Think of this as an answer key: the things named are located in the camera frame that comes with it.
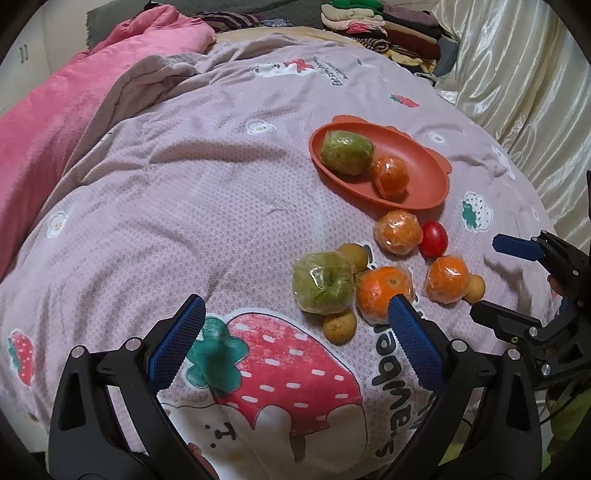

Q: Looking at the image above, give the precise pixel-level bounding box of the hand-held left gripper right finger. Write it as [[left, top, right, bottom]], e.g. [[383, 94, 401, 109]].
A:
[[383, 294, 543, 480]]

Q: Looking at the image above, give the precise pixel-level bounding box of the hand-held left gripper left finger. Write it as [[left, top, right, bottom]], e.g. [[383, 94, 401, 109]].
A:
[[48, 294, 218, 480]]

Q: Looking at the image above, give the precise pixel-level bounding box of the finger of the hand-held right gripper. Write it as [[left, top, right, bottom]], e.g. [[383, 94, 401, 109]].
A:
[[492, 231, 586, 283], [469, 300, 561, 346]]

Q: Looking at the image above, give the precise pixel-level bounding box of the small brown round fruit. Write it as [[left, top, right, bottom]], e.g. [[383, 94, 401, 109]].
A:
[[336, 243, 369, 273], [322, 309, 358, 344], [463, 274, 486, 304]]

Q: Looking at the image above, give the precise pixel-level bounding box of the orange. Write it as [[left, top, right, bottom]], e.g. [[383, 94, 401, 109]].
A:
[[372, 155, 411, 200], [374, 209, 424, 256], [425, 255, 472, 304], [355, 265, 415, 324]]

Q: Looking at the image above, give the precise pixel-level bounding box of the red tomato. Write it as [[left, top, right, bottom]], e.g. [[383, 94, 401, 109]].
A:
[[419, 221, 448, 258]]

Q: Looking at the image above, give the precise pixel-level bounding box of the green apple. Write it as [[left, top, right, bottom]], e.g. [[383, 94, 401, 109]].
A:
[[292, 251, 357, 316], [320, 130, 376, 176]]

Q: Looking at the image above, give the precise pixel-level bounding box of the orange-red oval plate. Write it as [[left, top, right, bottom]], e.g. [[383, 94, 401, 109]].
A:
[[308, 114, 451, 210]]

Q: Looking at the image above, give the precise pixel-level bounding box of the lime green garment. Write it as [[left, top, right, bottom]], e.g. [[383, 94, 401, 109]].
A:
[[547, 390, 591, 455]]

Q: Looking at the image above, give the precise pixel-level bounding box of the strawberry printed lilac quilt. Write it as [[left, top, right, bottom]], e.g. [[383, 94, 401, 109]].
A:
[[0, 34, 573, 480]]

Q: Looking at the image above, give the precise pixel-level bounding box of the pale crumpled cloth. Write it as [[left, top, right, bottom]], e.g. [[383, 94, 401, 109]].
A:
[[418, 71, 459, 106]]

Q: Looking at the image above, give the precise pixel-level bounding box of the cream satin curtain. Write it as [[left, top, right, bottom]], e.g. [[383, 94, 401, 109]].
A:
[[425, 0, 591, 241]]

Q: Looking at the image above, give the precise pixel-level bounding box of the stack of folded clothes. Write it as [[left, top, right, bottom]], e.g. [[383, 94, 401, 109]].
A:
[[321, 0, 458, 75]]

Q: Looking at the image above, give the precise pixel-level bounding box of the pink fleece blanket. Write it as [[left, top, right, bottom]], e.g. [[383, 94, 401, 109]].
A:
[[0, 7, 217, 282]]

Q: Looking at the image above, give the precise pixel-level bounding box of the beige bed sheet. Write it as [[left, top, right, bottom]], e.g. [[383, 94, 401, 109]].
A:
[[217, 25, 361, 47]]

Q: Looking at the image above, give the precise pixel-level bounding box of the white wardrobe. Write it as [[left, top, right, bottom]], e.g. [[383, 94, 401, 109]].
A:
[[0, 9, 88, 116]]

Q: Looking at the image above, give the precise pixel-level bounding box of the dark striped cloth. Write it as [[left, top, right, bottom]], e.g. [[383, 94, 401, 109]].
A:
[[191, 11, 264, 33]]

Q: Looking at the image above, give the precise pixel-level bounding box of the grey headboard cushion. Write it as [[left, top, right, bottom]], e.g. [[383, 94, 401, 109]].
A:
[[85, 0, 333, 51]]

